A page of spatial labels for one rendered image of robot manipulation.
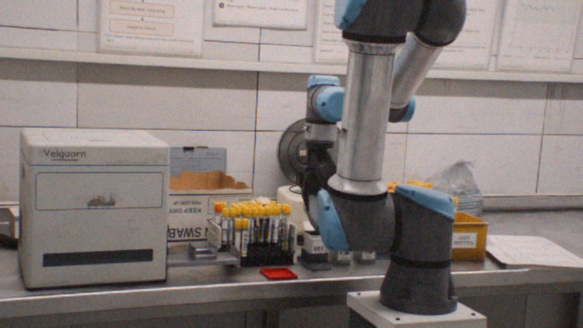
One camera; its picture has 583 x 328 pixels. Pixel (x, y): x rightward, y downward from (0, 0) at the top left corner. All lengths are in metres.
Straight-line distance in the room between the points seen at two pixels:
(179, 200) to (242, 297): 0.37
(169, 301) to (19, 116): 0.79
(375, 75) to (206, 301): 0.63
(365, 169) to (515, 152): 1.45
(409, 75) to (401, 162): 1.03
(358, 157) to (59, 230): 0.63
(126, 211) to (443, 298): 0.67
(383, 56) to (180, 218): 0.81
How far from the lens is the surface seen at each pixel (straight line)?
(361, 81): 1.48
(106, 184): 1.71
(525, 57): 2.88
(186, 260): 1.81
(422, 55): 1.61
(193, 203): 2.07
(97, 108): 2.34
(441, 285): 1.60
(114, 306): 1.74
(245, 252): 1.92
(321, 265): 1.93
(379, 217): 1.54
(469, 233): 2.13
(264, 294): 1.82
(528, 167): 2.95
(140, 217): 1.74
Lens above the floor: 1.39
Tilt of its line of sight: 9 degrees down
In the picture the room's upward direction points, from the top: 3 degrees clockwise
